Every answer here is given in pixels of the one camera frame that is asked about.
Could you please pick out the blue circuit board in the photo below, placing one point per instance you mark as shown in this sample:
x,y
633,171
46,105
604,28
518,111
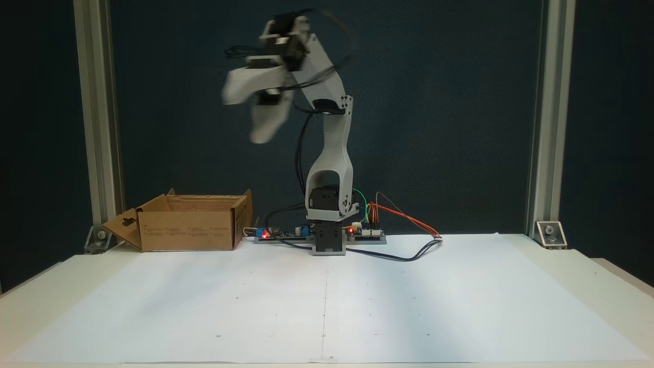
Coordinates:
x,y
286,233

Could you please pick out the metal corner bracket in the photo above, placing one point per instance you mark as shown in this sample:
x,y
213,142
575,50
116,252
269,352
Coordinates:
x,y
551,234
99,239

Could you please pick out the grey base plate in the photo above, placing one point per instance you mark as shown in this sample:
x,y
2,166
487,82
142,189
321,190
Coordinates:
x,y
370,240

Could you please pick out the aluminium frame post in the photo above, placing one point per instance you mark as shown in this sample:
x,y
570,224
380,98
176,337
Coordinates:
x,y
551,112
99,112

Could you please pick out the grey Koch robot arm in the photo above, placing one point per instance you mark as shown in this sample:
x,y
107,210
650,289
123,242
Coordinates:
x,y
334,148

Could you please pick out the large white paper sheet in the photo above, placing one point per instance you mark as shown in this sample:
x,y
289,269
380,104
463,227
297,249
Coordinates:
x,y
409,306

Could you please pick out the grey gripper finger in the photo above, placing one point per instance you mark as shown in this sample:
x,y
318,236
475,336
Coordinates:
x,y
268,122
250,84

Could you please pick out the open cardboard box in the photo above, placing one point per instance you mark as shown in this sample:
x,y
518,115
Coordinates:
x,y
186,236

